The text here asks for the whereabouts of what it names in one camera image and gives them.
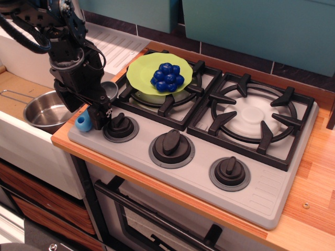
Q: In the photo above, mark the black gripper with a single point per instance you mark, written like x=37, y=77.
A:
x=77, y=81

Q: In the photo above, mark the grey spoon blue handle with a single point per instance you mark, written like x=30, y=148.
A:
x=83, y=121

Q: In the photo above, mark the blue toy blueberry cluster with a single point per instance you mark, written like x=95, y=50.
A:
x=167, y=78

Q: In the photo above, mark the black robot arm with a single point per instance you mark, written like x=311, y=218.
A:
x=57, y=28

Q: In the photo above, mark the stainless steel pot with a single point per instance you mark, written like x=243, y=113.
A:
x=46, y=112

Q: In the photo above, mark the green plastic plate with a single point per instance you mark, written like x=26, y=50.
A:
x=142, y=69

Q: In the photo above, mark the white toy sink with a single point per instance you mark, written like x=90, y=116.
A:
x=23, y=145

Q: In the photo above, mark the black left stove knob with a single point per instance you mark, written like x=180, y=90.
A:
x=121, y=129

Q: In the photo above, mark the black stove knob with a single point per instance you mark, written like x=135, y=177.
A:
x=121, y=129
x=171, y=150
x=229, y=174

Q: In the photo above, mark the black middle stove knob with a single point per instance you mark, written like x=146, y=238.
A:
x=171, y=150

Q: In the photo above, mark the wooden drawer fronts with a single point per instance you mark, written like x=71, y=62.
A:
x=49, y=207

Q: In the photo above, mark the black left burner grate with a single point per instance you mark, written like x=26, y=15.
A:
x=173, y=110

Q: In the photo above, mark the black burner grate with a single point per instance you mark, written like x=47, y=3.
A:
x=173, y=110
x=268, y=124

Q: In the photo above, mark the grey toy stove top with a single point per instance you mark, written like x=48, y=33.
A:
x=261, y=202

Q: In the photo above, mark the black right stove knob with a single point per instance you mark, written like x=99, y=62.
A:
x=229, y=174

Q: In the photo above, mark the black right burner grate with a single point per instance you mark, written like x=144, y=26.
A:
x=268, y=124

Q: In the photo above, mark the oven door with handle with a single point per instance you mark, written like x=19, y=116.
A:
x=146, y=221

